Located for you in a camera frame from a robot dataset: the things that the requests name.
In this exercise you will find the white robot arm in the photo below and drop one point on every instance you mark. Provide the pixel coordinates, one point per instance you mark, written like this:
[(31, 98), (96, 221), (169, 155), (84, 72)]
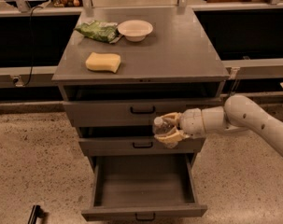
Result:
[(238, 114)]

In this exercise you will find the grey bottom drawer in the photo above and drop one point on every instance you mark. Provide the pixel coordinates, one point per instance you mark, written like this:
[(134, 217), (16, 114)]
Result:
[(143, 188)]

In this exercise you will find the metal bracket on rail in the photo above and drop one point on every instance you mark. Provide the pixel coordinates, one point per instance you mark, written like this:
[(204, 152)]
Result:
[(235, 82)]

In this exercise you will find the black object on floor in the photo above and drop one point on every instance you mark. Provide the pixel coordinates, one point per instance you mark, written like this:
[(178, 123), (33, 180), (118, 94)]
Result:
[(36, 213)]

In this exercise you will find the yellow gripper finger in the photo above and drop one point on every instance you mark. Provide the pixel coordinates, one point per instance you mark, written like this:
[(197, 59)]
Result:
[(174, 136), (173, 118)]

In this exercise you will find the grey drawer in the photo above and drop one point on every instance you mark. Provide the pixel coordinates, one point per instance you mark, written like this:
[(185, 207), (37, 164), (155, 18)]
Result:
[(143, 188), (128, 112), (117, 146)]

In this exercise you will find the grey top drawer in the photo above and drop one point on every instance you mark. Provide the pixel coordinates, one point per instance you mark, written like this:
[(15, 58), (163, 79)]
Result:
[(128, 112)]

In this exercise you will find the yellow sponge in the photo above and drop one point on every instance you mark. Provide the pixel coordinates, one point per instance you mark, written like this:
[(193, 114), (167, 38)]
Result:
[(103, 62)]

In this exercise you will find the clear plastic water bottle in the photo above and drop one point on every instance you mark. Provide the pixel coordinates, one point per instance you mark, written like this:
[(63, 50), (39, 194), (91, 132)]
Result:
[(161, 126)]

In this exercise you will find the grey drawer cabinet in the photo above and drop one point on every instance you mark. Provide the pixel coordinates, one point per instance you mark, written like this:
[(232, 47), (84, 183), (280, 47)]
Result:
[(175, 61)]

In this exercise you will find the green snack bag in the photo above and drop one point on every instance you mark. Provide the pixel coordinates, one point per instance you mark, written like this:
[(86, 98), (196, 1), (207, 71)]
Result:
[(102, 31)]

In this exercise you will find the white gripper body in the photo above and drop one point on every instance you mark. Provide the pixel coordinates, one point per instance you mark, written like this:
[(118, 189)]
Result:
[(191, 122)]

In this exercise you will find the grey middle drawer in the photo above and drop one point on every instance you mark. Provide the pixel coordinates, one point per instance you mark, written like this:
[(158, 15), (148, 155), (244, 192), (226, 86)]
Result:
[(117, 146)]

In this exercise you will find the white bowl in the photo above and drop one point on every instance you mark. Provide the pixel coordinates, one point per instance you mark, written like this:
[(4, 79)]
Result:
[(135, 30)]

